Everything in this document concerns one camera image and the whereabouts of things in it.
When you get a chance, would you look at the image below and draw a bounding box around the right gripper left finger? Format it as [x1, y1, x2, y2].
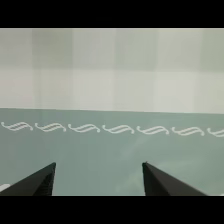
[0, 162, 57, 197]

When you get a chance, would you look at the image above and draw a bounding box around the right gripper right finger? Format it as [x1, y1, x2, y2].
[141, 161, 208, 197]

